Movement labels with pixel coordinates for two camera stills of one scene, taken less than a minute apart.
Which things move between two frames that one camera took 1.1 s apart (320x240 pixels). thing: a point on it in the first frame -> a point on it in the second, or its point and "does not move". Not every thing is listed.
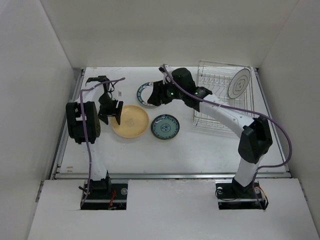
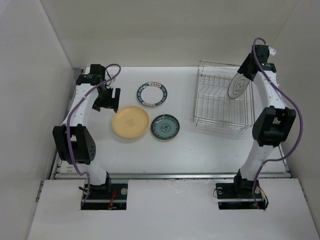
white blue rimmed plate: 143,93 does not move
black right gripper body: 179,96 -> 244,67
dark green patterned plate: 165,126 does not move
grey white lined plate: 238,83 does not move
